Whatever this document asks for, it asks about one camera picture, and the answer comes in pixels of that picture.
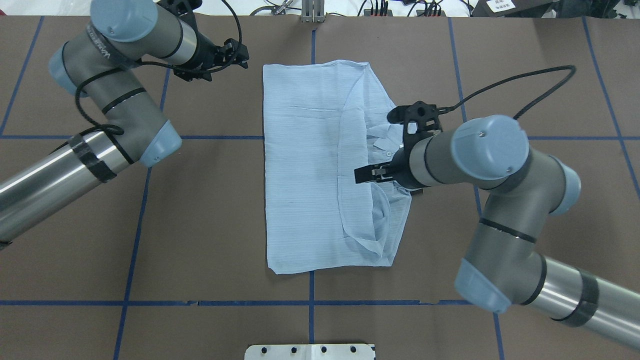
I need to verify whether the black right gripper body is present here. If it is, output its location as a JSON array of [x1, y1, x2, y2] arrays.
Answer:
[[390, 147, 426, 191]]

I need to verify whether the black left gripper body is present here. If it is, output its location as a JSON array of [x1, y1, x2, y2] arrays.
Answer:
[[192, 33, 226, 71]]

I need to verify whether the light blue button-up shirt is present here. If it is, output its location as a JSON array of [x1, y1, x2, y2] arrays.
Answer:
[[262, 60, 412, 275]]

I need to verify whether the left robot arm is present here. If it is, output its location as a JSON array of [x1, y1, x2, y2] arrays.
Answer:
[[0, 0, 250, 249]]

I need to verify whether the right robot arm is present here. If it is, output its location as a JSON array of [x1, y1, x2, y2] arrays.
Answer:
[[354, 114, 640, 350]]

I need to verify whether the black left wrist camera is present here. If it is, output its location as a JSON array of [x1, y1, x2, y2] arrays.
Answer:
[[157, 0, 203, 22]]

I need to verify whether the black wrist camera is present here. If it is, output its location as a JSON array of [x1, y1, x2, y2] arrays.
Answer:
[[386, 101, 443, 156], [157, 0, 203, 22]]

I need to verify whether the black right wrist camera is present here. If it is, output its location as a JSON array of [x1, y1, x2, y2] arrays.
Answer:
[[386, 101, 443, 156]]

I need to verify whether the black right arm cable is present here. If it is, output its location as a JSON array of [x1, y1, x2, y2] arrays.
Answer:
[[435, 65, 577, 121]]

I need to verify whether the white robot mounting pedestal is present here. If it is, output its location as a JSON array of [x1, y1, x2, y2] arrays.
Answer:
[[244, 343, 377, 360]]

